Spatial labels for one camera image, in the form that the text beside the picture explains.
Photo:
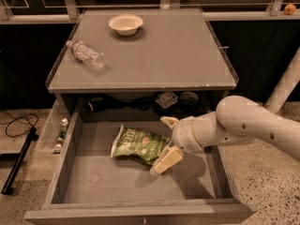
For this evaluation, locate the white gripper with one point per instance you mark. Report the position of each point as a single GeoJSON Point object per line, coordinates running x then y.
{"type": "Point", "coordinates": [184, 134]}

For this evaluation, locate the green jalapeno chip bag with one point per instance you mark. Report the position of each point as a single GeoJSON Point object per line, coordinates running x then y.
{"type": "Point", "coordinates": [139, 143]}

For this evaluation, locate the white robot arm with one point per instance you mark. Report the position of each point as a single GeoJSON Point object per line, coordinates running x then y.
{"type": "Point", "coordinates": [236, 120]}

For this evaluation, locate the black object under counter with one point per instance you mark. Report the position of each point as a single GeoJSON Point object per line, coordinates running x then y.
{"type": "Point", "coordinates": [104, 102]}

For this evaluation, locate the grey cabinet with counter top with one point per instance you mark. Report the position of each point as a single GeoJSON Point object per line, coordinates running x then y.
{"type": "Point", "coordinates": [174, 50]}

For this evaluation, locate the open grey top drawer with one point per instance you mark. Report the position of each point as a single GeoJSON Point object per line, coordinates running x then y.
{"type": "Point", "coordinates": [89, 187]}

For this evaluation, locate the stack of packets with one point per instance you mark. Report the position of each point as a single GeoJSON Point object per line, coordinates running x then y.
{"type": "Point", "coordinates": [166, 99]}

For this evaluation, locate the black round container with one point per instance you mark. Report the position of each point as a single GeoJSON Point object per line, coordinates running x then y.
{"type": "Point", "coordinates": [189, 101]}

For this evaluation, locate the small bottle in bin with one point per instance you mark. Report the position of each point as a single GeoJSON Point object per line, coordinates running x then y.
{"type": "Point", "coordinates": [63, 131]}

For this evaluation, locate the clear plastic bin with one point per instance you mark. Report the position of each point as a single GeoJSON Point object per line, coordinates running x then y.
{"type": "Point", "coordinates": [49, 133]}

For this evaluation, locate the clear plastic water bottle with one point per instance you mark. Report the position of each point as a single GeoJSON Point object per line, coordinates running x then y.
{"type": "Point", "coordinates": [87, 54]}

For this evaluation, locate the white paper bowl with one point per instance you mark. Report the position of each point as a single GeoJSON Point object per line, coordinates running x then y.
{"type": "Point", "coordinates": [126, 24]}

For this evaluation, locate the black metal stand bar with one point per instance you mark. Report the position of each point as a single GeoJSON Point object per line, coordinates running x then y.
{"type": "Point", "coordinates": [7, 187]}

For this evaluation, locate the orange round object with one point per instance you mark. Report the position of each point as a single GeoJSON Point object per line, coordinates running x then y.
{"type": "Point", "coordinates": [289, 9]}

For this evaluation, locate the metal railing frame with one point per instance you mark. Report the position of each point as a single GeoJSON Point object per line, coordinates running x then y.
{"type": "Point", "coordinates": [70, 11]}

